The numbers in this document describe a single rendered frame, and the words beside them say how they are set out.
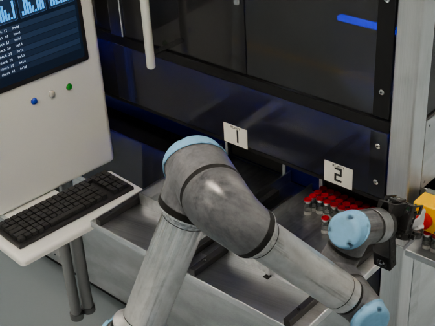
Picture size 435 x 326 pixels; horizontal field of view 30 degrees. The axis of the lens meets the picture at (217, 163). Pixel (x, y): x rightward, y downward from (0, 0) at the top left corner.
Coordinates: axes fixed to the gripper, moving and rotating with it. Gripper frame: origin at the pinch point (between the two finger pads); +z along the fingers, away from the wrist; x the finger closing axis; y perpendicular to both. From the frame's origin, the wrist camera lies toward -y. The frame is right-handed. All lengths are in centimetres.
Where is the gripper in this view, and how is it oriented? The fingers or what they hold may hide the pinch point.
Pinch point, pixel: (417, 227)
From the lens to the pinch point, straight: 193.9
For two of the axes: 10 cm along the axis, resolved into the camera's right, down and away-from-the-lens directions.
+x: -7.5, -3.1, 5.9
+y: 2.4, -9.5, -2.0
